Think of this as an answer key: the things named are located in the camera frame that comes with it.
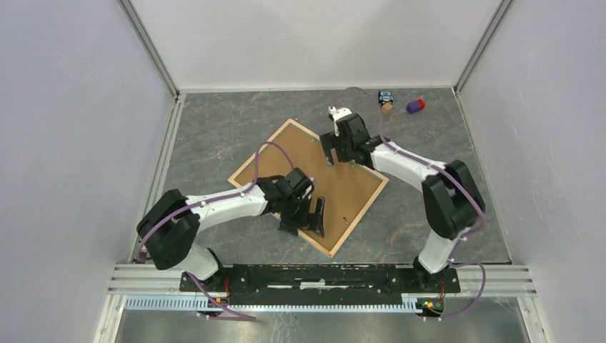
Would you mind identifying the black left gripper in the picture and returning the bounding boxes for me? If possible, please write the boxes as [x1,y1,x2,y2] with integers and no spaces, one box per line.
[278,194,324,237]

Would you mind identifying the brown cardboard backing board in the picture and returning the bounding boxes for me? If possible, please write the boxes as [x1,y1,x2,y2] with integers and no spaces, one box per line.
[234,124,384,252]

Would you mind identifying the wooden picture frame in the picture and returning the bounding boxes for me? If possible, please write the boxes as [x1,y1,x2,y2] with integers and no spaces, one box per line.
[228,118,390,259]

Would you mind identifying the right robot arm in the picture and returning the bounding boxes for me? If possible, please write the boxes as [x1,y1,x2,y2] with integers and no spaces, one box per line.
[320,107,485,292]

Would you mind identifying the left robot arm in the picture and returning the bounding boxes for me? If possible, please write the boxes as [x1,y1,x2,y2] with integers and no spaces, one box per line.
[136,168,326,292]

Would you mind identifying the small wooden cube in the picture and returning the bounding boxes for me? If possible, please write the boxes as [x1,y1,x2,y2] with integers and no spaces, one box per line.
[381,102,394,115]

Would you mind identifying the blue owl toy block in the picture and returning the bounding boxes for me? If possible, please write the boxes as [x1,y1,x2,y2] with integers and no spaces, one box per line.
[377,89,394,106]

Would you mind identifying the purple and red block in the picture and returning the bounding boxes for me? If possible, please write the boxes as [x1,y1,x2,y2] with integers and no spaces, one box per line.
[406,99,426,114]

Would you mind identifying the light blue toothed strip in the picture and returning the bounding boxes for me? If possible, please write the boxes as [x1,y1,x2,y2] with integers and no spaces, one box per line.
[124,295,420,314]

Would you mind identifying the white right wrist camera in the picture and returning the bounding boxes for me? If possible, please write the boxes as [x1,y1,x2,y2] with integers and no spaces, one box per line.
[328,106,353,136]

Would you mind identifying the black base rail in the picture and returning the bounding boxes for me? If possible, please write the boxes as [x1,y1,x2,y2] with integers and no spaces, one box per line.
[203,264,460,305]

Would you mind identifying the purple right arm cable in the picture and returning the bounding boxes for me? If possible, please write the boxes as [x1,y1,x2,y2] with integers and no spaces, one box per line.
[331,86,487,323]

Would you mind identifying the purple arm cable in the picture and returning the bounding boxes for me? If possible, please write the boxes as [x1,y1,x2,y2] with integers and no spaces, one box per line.
[331,86,487,323]
[134,141,295,323]

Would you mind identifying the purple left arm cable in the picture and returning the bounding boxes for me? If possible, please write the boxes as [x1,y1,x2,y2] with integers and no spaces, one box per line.
[134,141,295,323]

